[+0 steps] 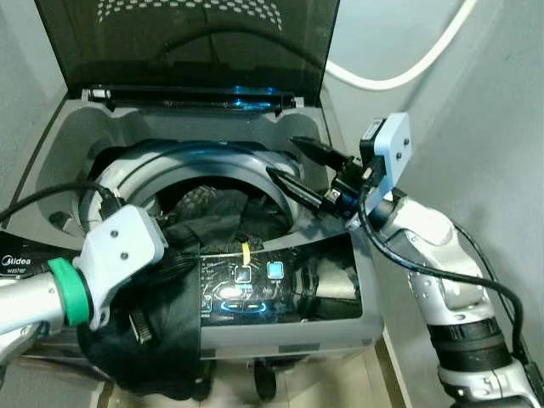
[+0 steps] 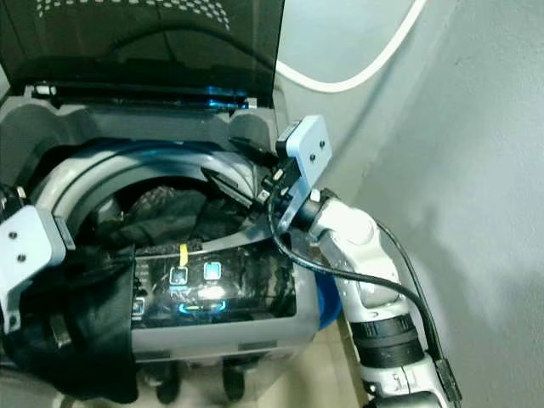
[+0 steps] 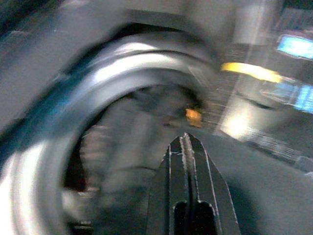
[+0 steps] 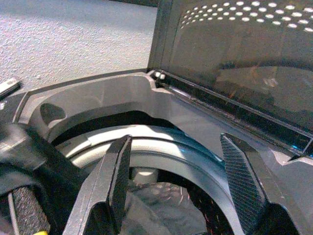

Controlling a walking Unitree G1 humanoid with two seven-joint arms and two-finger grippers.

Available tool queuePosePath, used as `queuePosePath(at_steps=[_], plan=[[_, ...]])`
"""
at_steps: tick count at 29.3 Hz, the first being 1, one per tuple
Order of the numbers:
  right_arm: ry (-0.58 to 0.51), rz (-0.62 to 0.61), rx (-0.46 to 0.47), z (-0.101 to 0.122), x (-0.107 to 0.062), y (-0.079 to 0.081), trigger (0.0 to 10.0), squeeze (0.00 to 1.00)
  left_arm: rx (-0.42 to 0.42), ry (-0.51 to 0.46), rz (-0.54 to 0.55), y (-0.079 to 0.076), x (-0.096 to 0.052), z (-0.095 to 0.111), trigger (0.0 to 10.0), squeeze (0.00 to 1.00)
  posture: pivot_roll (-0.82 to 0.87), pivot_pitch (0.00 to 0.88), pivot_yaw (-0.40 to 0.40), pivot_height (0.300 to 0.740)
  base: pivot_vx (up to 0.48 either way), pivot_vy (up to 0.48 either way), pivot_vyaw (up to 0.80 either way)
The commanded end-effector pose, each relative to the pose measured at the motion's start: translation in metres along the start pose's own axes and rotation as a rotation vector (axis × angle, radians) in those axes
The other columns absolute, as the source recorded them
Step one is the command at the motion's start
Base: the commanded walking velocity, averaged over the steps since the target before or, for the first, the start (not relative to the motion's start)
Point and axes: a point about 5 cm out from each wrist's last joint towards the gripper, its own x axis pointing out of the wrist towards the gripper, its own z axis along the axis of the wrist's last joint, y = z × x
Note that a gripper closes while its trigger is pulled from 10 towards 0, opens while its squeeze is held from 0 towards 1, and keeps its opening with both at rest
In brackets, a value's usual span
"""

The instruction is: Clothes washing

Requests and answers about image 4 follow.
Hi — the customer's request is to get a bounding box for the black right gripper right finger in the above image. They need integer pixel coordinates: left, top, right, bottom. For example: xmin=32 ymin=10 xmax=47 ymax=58
xmin=219 ymin=133 xmax=305 ymax=235

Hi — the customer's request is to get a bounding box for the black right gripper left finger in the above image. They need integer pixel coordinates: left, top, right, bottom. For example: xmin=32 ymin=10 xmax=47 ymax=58
xmin=64 ymin=134 xmax=133 ymax=235

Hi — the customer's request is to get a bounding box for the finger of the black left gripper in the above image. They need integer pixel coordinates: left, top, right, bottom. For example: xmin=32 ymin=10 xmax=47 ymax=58
xmin=11 ymin=186 xmax=51 ymax=235

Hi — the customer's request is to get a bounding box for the black garment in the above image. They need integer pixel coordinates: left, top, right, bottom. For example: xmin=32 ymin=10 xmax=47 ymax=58
xmin=0 ymin=122 xmax=85 ymax=235

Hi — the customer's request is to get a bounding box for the grey top-load washing machine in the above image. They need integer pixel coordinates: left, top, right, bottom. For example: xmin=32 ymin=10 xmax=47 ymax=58
xmin=0 ymin=68 xmax=313 ymax=235

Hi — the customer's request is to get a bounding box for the dark grey garment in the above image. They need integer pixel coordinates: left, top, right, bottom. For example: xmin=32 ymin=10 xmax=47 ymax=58
xmin=122 ymin=180 xmax=208 ymax=235

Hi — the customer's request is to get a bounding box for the silver metal fitting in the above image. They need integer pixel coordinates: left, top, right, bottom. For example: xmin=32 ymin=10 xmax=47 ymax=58
xmin=0 ymin=77 xmax=21 ymax=96

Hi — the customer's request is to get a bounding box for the dark glass washer lid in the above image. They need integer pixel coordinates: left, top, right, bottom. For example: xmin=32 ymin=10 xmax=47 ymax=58
xmin=146 ymin=0 xmax=313 ymax=162

